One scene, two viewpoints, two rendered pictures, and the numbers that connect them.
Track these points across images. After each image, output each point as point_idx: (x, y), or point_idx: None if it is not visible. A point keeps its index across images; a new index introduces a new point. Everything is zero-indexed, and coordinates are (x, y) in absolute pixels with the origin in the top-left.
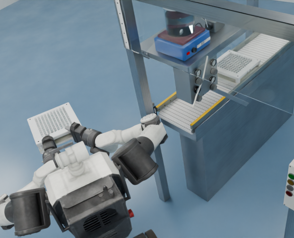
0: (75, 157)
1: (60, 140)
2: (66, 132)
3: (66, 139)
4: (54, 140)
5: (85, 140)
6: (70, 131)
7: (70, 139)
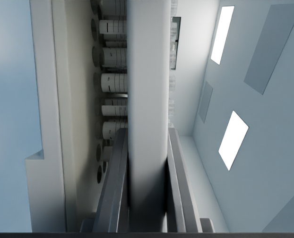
0: None
1: (75, 49)
2: (159, 135)
3: (72, 108)
4: (87, 9)
5: None
6: (188, 191)
7: (52, 150)
